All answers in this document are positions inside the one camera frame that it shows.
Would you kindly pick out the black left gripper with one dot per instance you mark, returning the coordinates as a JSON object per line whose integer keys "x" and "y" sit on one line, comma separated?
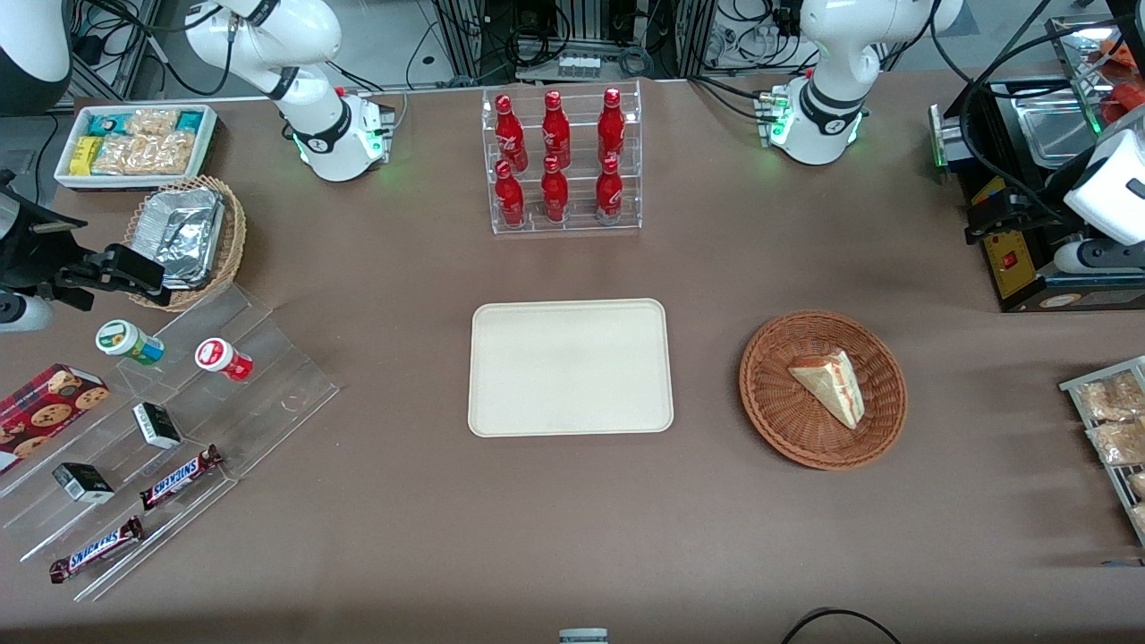
{"x": 1048, "y": 203}

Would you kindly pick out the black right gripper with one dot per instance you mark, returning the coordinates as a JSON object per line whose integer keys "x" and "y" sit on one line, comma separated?
{"x": 29, "y": 253}

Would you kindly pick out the triangle sandwich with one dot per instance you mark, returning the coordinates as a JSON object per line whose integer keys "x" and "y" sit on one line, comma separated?
{"x": 834, "y": 386}

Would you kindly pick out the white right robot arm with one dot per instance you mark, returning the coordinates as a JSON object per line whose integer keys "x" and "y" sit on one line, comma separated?
{"x": 313, "y": 134}

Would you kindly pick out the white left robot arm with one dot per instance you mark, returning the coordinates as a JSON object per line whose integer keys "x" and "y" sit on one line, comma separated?
{"x": 827, "y": 54}

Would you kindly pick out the light tan wicker basket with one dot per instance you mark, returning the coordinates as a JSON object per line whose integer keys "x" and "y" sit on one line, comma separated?
{"x": 228, "y": 255}

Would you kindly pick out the brown round wicker basket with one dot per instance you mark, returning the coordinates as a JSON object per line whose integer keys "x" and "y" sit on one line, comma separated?
{"x": 787, "y": 420}

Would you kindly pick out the cream rectangular plastic tray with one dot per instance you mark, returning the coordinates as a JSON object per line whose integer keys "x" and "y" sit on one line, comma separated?
{"x": 570, "y": 368}

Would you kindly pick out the aluminium foil container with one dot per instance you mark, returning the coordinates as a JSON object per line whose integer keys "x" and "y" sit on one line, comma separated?
{"x": 183, "y": 234}

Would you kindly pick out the green lid snack cup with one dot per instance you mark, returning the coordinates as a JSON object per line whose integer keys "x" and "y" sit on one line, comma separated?
{"x": 125, "y": 340}

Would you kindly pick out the black counter appliance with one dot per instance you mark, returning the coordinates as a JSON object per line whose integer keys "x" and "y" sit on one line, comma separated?
{"x": 1029, "y": 277}

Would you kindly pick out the white snack bin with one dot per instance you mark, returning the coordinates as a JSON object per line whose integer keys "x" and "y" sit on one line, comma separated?
{"x": 134, "y": 182}

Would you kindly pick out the red lid snack cup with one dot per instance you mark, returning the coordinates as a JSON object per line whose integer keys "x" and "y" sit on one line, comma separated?
{"x": 219, "y": 358}

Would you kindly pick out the silver metal pan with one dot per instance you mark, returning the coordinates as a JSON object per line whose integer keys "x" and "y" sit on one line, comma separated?
{"x": 1055, "y": 130}

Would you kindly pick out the clear bag of crackers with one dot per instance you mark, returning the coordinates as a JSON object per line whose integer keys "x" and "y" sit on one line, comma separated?
{"x": 152, "y": 122}
{"x": 172, "y": 152}
{"x": 121, "y": 156}

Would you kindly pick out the yellow snack packet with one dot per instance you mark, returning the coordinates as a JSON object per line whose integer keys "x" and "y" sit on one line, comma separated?
{"x": 85, "y": 155}

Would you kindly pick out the small black carton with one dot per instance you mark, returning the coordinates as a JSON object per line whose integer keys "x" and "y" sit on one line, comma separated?
{"x": 82, "y": 483}
{"x": 156, "y": 426}

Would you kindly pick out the teal snack packet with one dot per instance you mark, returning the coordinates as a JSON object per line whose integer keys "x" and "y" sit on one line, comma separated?
{"x": 190, "y": 120}
{"x": 106, "y": 123}

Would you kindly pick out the red cookie box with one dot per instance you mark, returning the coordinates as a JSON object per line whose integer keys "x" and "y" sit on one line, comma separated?
{"x": 45, "y": 413}

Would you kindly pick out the clear acrylic stepped stand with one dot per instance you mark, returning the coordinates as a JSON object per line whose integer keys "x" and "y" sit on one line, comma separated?
{"x": 268, "y": 394}

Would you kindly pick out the Snickers chocolate bar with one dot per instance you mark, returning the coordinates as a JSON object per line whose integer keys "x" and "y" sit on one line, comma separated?
{"x": 96, "y": 548}
{"x": 182, "y": 477}

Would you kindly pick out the bagged bread pastry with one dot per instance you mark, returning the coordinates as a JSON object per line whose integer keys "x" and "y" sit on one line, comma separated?
{"x": 1138, "y": 487}
{"x": 1120, "y": 443}
{"x": 1109, "y": 398}

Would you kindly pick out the red cola bottle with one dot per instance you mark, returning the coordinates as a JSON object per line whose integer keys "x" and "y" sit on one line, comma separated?
{"x": 612, "y": 125}
{"x": 556, "y": 130}
{"x": 510, "y": 132}
{"x": 510, "y": 197}
{"x": 609, "y": 190}
{"x": 555, "y": 192}

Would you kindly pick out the clear acrylic bottle rack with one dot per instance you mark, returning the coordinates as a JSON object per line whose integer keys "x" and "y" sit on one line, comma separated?
{"x": 581, "y": 225}

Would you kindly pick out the white power strip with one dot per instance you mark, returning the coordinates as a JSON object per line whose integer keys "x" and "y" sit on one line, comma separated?
{"x": 580, "y": 65}

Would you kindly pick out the grey capped object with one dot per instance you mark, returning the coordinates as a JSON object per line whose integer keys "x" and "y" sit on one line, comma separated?
{"x": 583, "y": 637}

